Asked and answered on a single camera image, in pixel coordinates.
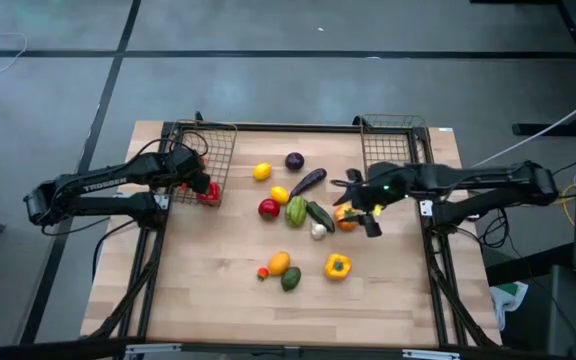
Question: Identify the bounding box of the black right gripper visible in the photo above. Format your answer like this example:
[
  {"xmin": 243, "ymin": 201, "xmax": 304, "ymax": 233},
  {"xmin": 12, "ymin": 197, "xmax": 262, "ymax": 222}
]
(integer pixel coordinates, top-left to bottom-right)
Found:
[{"xmin": 331, "ymin": 160, "xmax": 417, "ymax": 224}]

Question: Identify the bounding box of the orange tomato with green stem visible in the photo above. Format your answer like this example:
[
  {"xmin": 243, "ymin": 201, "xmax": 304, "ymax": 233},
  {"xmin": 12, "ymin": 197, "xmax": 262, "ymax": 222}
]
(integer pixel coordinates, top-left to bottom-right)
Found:
[{"xmin": 333, "ymin": 203, "xmax": 360, "ymax": 233}]

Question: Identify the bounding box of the dark green cucumber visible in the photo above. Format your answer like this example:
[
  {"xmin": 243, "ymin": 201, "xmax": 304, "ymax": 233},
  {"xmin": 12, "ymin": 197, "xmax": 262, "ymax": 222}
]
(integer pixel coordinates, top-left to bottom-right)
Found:
[{"xmin": 305, "ymin": 200, "xmax": 337, "ymax": 234}]

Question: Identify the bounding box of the red bell pepper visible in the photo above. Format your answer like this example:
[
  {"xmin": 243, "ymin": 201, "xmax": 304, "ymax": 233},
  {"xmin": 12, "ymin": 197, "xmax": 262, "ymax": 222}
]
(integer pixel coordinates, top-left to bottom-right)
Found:
[{"xmin": 196, "ymin": 181, "xmax": 222, "ymax": 204}]

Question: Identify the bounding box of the long purple eggplant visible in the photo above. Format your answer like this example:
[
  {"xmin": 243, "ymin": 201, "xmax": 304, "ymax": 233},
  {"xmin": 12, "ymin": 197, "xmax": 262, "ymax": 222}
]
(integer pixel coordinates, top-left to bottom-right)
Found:
[{"xmin": 289, "ymin": 167, "xmax": 328, "ymax": 200}]

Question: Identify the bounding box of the light green chayote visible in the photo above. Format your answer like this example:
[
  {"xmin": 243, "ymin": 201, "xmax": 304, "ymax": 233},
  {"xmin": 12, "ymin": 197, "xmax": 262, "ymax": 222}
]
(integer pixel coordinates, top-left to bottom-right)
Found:
[{"xmin": 284, "ymin": 195, "xmax": 309, "ymax": 229}]

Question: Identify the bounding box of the yellow bell pepper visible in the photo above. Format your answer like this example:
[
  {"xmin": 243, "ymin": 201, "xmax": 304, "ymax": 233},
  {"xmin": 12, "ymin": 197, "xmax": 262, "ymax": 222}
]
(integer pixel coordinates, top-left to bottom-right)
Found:
[{"xmin": 324, "ymin": 253, "xmax": 353, "ymax": 282}]

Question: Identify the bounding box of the round purple onion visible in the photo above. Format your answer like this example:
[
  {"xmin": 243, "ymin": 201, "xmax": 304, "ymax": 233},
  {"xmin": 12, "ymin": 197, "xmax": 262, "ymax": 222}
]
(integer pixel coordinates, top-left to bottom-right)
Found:
[{"xmin": 284, "ymin": 151, "xmax": 306, "ymax": 172}]

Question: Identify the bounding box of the yellow lemon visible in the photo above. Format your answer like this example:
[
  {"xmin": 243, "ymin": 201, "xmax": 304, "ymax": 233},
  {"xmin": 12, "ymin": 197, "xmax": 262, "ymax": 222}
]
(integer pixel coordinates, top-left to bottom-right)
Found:
[
  {"xmin": 252, "ymin": 162, "xmax": 273, "ymax": 182},
  {"xmin": 270, "ymin": 185, "xmax": 291, "ymax": 206}
]

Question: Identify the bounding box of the red apple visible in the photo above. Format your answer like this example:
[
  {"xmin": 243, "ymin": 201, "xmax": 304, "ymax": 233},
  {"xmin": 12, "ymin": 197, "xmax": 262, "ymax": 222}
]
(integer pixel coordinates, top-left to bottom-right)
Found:
[{"xmin": 257, "ymin": 197, "xmax": 282, "ymax": 221}]

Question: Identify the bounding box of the orange-yellow mango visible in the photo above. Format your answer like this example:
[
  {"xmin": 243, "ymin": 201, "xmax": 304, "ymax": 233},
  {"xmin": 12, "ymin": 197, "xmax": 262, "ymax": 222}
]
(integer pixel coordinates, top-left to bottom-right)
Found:
[{"xmin": 267, "ymin": 250, "xmax": 292, "ymax": 277}]

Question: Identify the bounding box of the green avocado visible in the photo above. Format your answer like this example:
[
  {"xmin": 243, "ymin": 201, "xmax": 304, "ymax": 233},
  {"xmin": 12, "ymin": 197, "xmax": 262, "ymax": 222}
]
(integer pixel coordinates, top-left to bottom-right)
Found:
[{"xmin": 280, "ymin": 266, "xmax": 302, "ymax": 292}]

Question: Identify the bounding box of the white and green cloth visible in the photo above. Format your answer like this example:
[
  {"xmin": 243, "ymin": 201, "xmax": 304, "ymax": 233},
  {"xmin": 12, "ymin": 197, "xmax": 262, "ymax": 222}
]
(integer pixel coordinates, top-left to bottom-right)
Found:
[{"xmin": 490, "ymin": 280, "xmax": 529, "ymax": 331}]

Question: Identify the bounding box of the black mounting beam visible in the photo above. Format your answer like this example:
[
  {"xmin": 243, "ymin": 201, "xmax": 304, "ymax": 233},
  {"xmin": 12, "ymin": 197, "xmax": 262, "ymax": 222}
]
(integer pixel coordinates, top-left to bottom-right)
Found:
[{"xmin": 0, "ymin": 337, "xmax": 576, "ymax": 360}]

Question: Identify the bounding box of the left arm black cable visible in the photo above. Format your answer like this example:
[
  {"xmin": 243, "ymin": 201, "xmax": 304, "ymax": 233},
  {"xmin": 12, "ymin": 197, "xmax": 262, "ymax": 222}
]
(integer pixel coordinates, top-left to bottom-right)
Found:
[{"xmin": 135, "ymin": 135, "xmax": 210, "ymax": 166}]

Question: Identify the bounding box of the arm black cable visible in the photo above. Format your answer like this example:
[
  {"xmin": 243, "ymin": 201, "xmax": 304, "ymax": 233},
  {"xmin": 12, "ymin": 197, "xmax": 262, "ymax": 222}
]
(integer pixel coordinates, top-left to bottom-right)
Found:
[
  {"xmin": 330, "ymin": 168, "xmax": 365, "ymax": 186},
  {"xmin": 135, "ymin": 135, "xmax": 210, "ymax": 166}
]

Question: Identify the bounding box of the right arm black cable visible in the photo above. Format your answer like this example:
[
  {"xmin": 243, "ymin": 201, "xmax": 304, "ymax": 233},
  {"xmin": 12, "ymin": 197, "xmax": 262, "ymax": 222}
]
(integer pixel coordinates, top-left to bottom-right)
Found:
[{"xmin": 330, "ymin": 168, "xmax": 365, "ymax": 186}]

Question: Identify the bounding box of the gold wire basket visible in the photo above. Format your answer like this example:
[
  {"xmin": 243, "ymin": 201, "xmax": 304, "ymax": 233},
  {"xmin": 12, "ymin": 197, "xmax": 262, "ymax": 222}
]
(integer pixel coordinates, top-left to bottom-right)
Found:
[
  {"xmin": 359, "ymin": 113, "xmax": 433, "ymax": 169},
  {"xmin": 165, "ymin": 118, "xmax": 238, "ymax": 208}
]

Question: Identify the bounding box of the black metal table frame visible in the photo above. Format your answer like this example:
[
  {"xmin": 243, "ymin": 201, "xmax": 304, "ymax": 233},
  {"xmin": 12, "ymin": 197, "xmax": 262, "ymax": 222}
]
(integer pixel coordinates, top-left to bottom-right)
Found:
[{"xmin": 87, "ymin": 115, "xmax": 502, "ymax": 350}]

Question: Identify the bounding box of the black power cable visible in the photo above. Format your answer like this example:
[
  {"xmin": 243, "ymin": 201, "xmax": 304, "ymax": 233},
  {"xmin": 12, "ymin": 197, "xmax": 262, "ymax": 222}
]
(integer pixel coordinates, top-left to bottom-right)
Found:
[{"xmin": 91, "ymin": 218, "xmax": 137, "ymax": 284}]

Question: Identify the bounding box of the coiled black cable bundle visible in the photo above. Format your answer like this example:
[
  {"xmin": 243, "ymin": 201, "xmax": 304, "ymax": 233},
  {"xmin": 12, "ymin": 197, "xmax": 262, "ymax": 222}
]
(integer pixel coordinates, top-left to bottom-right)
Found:
[{"xmin": 476, "ymin": 207, "xmax": 513, "ymax": 251}]

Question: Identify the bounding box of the white metal bracket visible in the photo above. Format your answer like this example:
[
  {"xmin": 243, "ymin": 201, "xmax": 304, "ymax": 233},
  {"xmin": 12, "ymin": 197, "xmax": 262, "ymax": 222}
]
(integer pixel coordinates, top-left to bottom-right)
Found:
[
  {"xmin": 123, "ymin": 342, "xmax": 183, "ymax": 360},
  {"xmin": 401, "ymin": 348, "xmax": 462, "ymax": 360}
]

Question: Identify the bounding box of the thick white cable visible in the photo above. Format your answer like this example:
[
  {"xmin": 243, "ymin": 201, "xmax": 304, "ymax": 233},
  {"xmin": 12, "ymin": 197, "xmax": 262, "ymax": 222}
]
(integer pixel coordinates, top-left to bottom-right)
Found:
[{"xmin": 462, "ymin": 87, "xmax": 576, "ymax": 174}]

